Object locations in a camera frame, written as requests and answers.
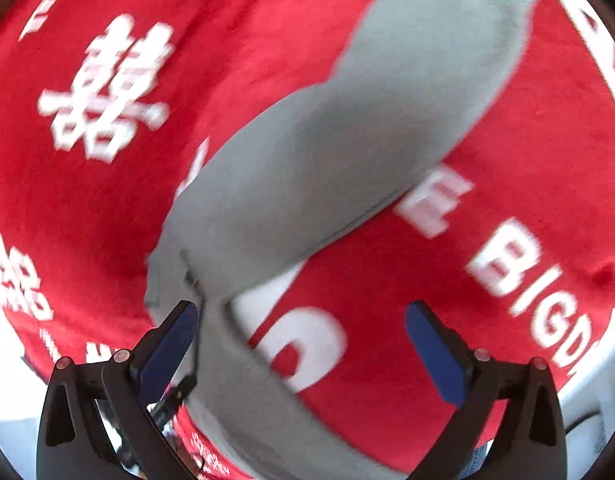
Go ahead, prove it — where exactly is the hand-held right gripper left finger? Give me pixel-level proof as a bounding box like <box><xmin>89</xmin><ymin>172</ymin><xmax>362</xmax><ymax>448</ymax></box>
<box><xmin>36</xmin><ymin>300</ymin><xmax>201</xmax><ymax>480</ymax></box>

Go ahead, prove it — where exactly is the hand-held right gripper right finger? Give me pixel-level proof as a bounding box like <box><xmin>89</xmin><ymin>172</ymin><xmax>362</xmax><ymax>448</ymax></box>
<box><xmin>404</xmin><ymin>301</ymin><xmax>569</xmax><ymax>480</ymax></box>

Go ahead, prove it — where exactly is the grey small garment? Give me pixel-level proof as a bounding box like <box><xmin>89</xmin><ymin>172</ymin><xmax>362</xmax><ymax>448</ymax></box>
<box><xmin>144</xmin><ymin>0</ymin><xmax>553</xmax><ymax>480</ymax></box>

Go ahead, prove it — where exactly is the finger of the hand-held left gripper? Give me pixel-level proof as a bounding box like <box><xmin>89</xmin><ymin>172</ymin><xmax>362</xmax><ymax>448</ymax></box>
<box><xmin>148</xmin><ymin>375</ymin><xmax>198</xmax><ymax>428</ymax></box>

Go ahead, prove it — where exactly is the white bed sheet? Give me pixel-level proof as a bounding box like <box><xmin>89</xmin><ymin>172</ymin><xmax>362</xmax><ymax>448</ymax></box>
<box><xmin>0</xmin><ymin>305</ymin><xmax>56</xmax><ymax>476</ymax></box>

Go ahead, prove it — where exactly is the red printed blanket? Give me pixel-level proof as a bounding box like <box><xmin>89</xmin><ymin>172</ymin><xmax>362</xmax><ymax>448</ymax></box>
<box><xmin>0</xmin><ymin>0</ymin><xmax>615</xmax><ymax>480</ymax></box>

